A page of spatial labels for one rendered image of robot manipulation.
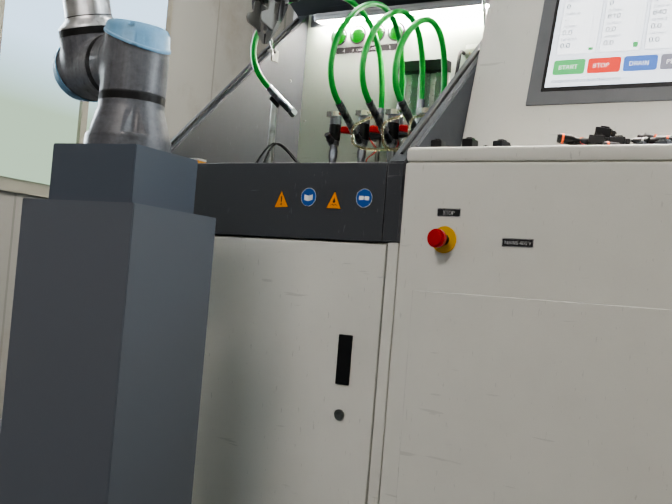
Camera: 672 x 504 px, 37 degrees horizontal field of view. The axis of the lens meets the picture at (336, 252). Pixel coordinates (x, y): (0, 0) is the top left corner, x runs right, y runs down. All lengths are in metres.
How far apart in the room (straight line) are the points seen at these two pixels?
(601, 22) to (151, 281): 1.09
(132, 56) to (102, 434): 0.64
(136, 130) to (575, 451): 0.94
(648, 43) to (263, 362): 1.02
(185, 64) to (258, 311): 2.72
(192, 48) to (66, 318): 3.20
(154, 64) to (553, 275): 0.79
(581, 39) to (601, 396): 0.79
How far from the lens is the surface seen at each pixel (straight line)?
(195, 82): 4.82
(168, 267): 1.73
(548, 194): 1.86
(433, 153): 1.97
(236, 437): 2.21
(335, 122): 2.41
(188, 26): 4.80
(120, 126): 1.77
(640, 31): 2.18
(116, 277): 1.66
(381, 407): 2.00
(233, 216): 2.23
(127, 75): 1.79
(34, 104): 3.97
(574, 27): 2.23
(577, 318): 1.82
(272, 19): 2.21
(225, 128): 2.58
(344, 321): 2.04
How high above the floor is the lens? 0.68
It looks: 2 degrees up
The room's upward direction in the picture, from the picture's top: 5 degrees clockwise
